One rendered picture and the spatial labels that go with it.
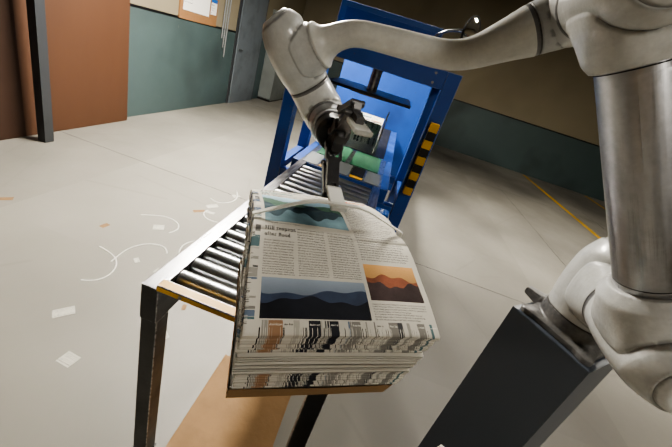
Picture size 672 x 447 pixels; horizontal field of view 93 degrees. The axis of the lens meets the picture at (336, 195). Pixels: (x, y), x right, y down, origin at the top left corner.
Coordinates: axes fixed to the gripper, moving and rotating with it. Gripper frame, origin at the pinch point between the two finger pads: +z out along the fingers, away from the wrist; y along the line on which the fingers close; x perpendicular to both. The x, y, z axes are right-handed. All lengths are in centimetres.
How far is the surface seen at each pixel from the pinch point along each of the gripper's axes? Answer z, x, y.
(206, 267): -27, 23, 52
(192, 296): -13, 25, 48
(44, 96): -271, 189, 104
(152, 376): -14, 34, 85
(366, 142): -195, -77, 59
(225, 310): -9, 16, 48
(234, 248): -38, 16, 53
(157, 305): -16, 33, 56
